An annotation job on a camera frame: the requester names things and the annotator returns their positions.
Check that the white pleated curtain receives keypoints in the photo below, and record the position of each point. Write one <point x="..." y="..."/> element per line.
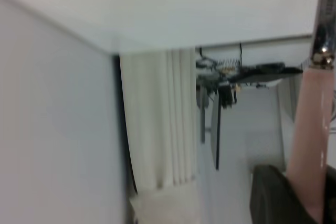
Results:
<point x="160" y="119"/>

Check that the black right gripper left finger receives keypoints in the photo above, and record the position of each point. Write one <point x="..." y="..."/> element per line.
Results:
<point x="273" y="197"/>

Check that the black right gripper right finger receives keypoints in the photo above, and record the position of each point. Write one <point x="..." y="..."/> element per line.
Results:
<point x="330" y="197"/>

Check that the dark equipment rack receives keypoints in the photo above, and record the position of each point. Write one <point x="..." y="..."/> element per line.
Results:
<point x="236" y="74"/>

